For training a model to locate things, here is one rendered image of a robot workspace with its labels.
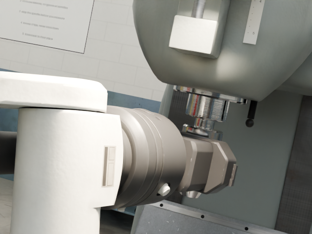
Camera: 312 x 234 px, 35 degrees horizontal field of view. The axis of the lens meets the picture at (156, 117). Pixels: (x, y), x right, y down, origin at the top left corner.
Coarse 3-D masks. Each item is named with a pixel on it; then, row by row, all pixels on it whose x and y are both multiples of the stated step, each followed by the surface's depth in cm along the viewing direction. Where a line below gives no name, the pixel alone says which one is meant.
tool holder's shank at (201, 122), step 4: (192, 116) 56; (196, 120) 56; (200, 120) 56; (204, 120) 55; (208, 120) 55; (212, 120) 55; (196, 124) 56; (200, 124) 55; (204, 124) 55; (208, 124) 55; (212, 124) 56; (208, 128) 55; (212, 128) 56
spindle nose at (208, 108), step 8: (192, 96) 55; (200, 96) 54; (192, 104) 55; (200, 104) 54; (208, 104) 54; (216, 104) 54; (224, 104) 55; (192, 112) 55; (200, 112) 54; (208, 112) 54; (216, 112) 54; (224, 112) 55; (216, 120) 54; (224, 120) 55
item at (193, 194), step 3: (180, 192) 57; (183, 192) 56; (186, 192) 56; (189, 192) 56; (192, 192) 55; (195, 192) 56; (198, 192) 56; (186, 195) 56; (189, 195) 56; (192, 195) 56; (195, 195) 56; (198, 195) 56
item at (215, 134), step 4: (184, 124) 56; (188, 124) 56; (192, 124) 58; (184, 128) 56; (188, 128) 55; (192, 128) 55; (196, 128) 54; (200, 128) 54; (204, 128) 55; (188, 132) 55; (192, 132) 55; (196, 132) 54; (200, 132) 54; (204, 132) 54; (208, 132) 54; (212, 132) 54; (216, 132) 55; (220, 132) 55; (204, 136) 54; (208, 136) 54; (212, 136) 54; (216, 136) 55; (220, 136) 55; (220, 140) 55
